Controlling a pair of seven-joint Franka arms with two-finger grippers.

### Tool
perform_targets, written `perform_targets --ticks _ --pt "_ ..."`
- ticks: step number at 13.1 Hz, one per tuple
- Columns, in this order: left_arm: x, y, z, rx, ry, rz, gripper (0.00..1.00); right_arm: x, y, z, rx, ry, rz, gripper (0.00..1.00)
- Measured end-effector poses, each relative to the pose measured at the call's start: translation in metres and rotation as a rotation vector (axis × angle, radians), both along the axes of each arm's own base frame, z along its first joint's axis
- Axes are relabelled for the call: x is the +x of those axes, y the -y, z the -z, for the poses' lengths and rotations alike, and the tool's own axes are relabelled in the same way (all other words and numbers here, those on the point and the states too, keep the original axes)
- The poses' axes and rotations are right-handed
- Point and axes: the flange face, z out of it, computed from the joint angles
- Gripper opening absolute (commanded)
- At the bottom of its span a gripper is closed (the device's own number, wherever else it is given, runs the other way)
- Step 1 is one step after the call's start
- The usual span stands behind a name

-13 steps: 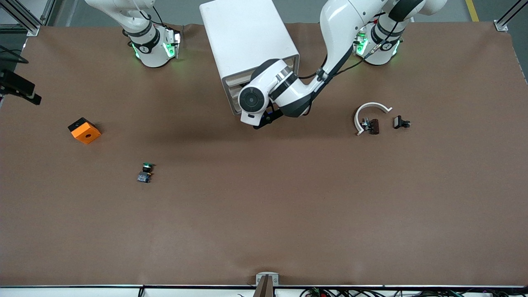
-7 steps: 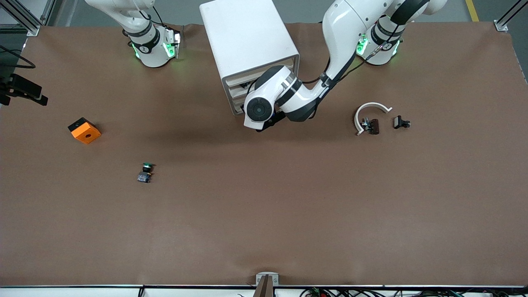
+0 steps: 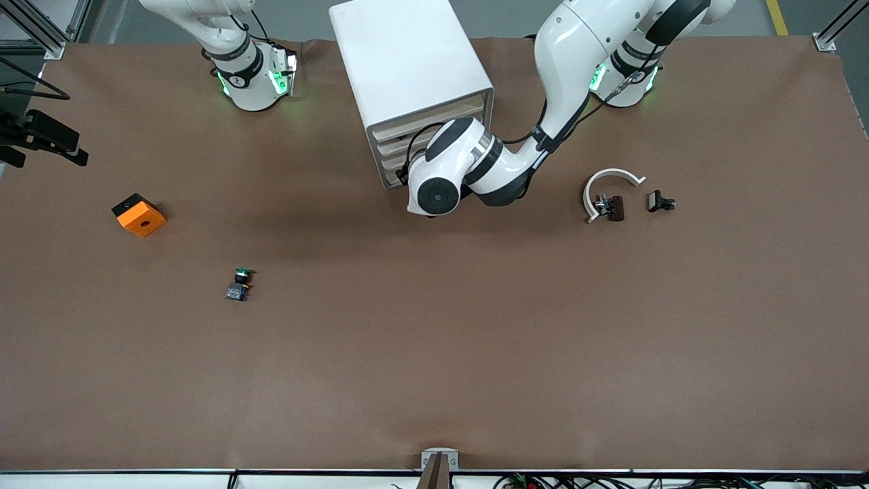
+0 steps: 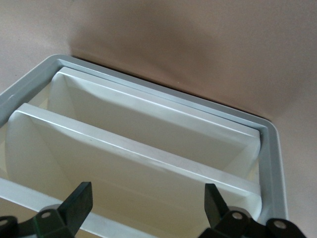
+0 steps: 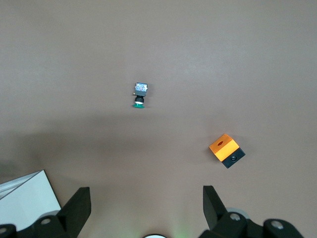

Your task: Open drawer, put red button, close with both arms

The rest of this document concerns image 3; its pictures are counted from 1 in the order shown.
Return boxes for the brown paper table cover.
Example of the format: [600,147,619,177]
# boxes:
[0,37,869,473]

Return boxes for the white curved plastic part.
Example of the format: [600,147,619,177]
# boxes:
[583,168,647,224]

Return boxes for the brown block with metal clip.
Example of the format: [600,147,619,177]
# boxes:
[594,194,625,222]

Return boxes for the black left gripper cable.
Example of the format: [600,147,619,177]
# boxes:
[405,121,449,167]

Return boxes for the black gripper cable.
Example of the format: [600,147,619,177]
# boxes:
[405,121,449,167]
[0,56,71,101]

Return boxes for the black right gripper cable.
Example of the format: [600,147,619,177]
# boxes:
[0,56,71,101]

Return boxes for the orange button enclosure box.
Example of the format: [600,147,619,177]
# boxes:
[111,193,167,238]

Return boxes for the aluminium frame profile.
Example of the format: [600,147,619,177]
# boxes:
[813,0,857,54]
[0,0,67,60]
[67,0,94,43]

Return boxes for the green push button switch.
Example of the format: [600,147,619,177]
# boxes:
[225,268,256,302]

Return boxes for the black arm base cable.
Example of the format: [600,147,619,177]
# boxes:
[227,10,272,45]

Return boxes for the grey metal bracket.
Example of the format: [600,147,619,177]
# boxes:
[420,448,460,473]

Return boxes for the brown camera stand pole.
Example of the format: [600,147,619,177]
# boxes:
[415,454,452,489]

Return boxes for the white table edge rail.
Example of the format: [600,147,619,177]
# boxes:
[0,470,869,489]

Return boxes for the black cable bundle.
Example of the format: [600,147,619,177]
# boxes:
[492,473,869,489]

